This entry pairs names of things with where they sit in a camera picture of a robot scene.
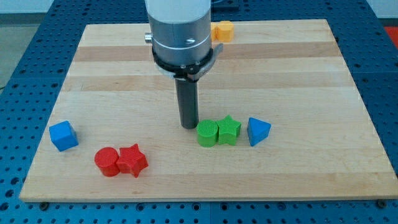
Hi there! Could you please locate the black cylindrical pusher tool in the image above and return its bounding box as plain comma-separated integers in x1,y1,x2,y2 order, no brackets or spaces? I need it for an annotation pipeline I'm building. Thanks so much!
175,80,198,129

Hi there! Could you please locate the red cylinder block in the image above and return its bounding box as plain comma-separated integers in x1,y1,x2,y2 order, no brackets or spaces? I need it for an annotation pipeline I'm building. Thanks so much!
95,147,120,177

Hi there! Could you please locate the blue cube block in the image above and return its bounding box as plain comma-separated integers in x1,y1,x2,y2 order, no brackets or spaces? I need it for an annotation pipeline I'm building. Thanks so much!
49,121,78,152

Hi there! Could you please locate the wooden board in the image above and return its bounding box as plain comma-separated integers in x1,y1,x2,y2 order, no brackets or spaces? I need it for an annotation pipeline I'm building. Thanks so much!
20,19,397,202

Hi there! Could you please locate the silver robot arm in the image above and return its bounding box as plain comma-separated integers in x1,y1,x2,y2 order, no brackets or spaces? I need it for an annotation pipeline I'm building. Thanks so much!
145,0,223,129

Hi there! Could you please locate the yellow hexagon block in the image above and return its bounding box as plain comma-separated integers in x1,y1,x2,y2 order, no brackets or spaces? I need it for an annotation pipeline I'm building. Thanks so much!
216,21,234,42

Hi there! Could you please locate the green cylinder block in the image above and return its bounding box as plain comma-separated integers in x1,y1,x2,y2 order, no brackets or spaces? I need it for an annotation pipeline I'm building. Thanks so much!
197,119,218,147

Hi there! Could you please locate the green star block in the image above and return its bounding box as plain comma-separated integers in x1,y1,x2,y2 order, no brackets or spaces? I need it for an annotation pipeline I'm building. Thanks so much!
216,115,241,146

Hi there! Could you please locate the red star block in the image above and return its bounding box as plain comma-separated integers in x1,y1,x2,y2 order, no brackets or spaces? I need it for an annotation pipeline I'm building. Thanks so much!
116,144,149,178

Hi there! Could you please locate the yellow block behind arm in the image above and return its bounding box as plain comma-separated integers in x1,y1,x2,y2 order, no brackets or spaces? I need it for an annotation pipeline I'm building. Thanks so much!
210,22,217,41

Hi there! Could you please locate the blue triangle block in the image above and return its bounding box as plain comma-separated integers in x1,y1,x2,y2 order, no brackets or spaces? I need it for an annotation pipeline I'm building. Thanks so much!
247,118,272,147

